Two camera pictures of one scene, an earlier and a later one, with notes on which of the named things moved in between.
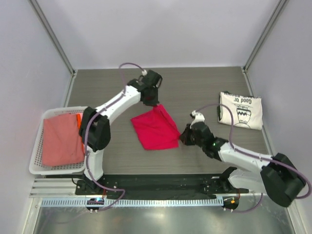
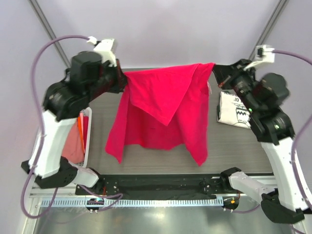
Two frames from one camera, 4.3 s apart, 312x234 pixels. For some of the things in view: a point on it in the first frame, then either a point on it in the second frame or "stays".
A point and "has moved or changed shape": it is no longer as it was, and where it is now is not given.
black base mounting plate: x=159 y=185 stays
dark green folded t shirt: x=218 y=107 stays
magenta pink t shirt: x=156 y=129 has moved or changed shape
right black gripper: x=185 y=136 to x=225 y=73
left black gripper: x=155 y=101 to x=120 y=78
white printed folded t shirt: x=247 y=111 stays
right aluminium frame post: x=259 y=43 stays
